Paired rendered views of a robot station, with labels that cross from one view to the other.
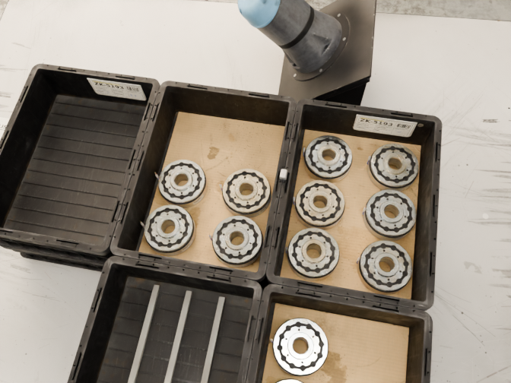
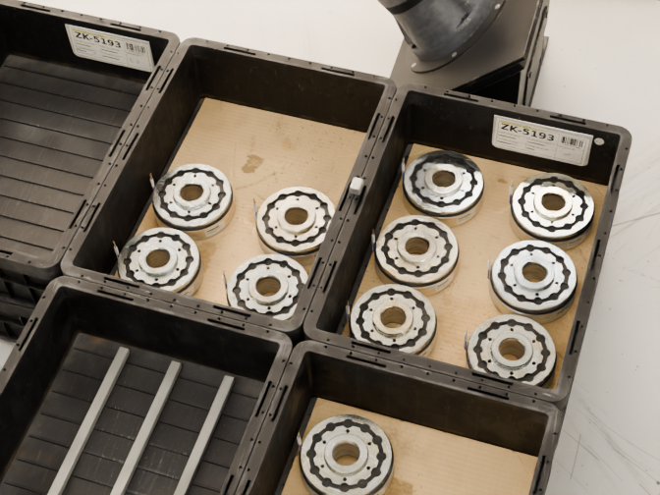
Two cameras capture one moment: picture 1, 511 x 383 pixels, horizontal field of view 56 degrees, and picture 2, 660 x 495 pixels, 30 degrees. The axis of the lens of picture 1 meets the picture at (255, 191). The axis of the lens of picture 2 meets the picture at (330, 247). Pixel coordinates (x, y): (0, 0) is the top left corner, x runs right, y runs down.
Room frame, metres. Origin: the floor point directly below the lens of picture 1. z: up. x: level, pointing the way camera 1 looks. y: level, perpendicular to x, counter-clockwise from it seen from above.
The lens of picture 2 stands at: (-0.52, -0.11, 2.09)
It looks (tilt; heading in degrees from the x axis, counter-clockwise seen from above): 55 degrees down; 6
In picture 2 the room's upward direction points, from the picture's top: 5 degrees counter-clockwise
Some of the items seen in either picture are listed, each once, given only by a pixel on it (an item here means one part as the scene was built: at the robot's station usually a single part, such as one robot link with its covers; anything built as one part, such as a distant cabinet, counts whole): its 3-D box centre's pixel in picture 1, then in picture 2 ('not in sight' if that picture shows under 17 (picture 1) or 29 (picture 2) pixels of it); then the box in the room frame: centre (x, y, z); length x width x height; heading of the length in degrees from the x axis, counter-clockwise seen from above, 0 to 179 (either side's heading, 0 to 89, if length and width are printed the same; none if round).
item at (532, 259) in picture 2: (391, 211); (534, 273); (0.32, -0.27, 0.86); 0.05 x 0.05 x 0.01
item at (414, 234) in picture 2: (320, 201); (416, 247); (0.36, -0.13, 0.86); 0.05 x 0.05 x 0.01
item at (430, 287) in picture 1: (358, 196); (474, 233); (0.34, -0.20, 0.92); 0.40 x 0.30 x 0.02; 163
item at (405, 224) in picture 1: (391, 212); (533, 275); (0.32, -0.27, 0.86); 0.10 x 0.10 x 0.01
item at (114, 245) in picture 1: (208, 173); (237, 177); (0.42, 0.09, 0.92); 0.40 x 0.30 x 0.02; 163
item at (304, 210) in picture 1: (319, 202); (416, 248); (0.36, -0.13, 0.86); 0.10 x 0.10 x 0.01
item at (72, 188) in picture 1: (78, 163); (28, 151); (0.51, 0.38, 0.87); 0.40 x 0.30 x 0.11; 163
